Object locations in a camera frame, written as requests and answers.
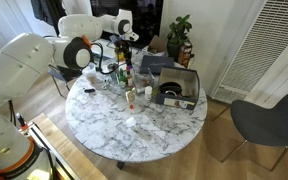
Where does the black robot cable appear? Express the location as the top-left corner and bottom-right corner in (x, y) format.
(89, 41), (132, 76)

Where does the red cap sauce bottle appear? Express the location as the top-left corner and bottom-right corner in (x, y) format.
(126, 66), (133, 87)

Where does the white pill bottle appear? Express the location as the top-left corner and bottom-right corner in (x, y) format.
(145, 86), (153, 100)

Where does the potted green plant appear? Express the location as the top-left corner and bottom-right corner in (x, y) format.
(166, 14), (192, 61)

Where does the dark box lid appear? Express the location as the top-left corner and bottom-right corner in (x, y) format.
(139, 55), (174, 75)

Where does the green glass bottle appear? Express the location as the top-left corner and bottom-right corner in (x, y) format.
(119, 69), (126, 88)

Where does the black television screen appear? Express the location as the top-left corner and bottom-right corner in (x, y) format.
(90, 0), (163, 49)

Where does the small black car key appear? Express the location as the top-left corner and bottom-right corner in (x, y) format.
(84, 88), (96, 93)

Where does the yellow lid jar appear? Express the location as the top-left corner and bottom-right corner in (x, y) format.
(115, 51), (125, 62)

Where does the open dark cardboard box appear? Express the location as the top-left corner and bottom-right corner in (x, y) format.
(155, 66), (200, 110)

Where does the clear plastic container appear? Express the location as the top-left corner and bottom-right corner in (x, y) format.
(82, 63), (97, 84)

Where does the white wall vent grille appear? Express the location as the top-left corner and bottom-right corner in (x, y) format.
(209, 0), (288, 106)

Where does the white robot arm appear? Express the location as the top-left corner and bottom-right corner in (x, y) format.
(0, 9), (139, 180)

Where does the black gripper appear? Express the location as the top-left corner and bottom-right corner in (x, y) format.
(114, 39), (132, 65)

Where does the dark grey chair left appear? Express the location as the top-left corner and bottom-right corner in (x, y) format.
(48, 65), (82, 95)

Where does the dark grey chair right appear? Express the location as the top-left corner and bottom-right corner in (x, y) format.
(222, 94), (288, 171)

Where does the wooden bench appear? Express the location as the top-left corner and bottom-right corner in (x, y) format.
(32, 114), (108, 180)

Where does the dark grey chair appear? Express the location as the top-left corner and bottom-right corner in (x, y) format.
(222, 94), (288, 171)
(48, 65), (82, 95)

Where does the round marble table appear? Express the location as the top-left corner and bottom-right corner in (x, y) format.
(64, 49), (209, 170)

